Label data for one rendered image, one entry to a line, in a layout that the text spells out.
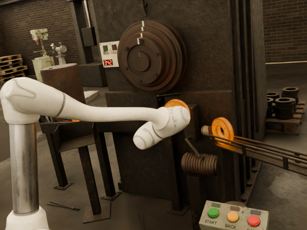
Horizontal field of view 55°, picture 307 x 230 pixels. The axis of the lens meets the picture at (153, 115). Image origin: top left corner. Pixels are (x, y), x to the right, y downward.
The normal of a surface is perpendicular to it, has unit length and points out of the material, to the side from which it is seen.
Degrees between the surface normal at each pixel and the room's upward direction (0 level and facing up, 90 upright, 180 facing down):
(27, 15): 90
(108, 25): 90
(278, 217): 0
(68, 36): 90
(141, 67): 90
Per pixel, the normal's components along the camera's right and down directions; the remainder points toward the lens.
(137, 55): -0.47, 0.33
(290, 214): -0.13, -0.95
